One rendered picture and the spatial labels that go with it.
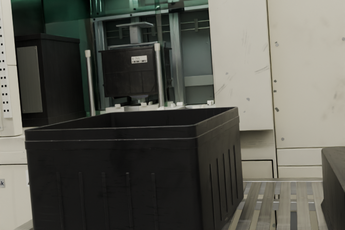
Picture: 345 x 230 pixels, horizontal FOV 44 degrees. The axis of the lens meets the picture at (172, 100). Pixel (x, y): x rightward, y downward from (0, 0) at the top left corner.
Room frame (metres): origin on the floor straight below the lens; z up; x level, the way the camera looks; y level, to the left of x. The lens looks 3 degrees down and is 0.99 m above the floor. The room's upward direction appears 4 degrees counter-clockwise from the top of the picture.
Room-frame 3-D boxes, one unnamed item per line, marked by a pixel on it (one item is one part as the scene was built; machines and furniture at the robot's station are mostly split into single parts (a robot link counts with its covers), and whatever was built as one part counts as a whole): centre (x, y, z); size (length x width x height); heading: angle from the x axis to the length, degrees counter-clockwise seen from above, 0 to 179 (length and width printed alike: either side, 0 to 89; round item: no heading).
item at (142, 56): (1.68, 0.13, 1.06); 0.24 x 0.20 x 0.32; 74
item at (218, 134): (0.71, 0.05, 0.85); 0.28 x 0.28 x 0.17; 69
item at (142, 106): (1.68, 0.13, 0.89); 0.22 x 0.21 x 0.04; 164
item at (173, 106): (1.30, -0.04, 0.89); 0.22 x 0.21 x 0.04; 164
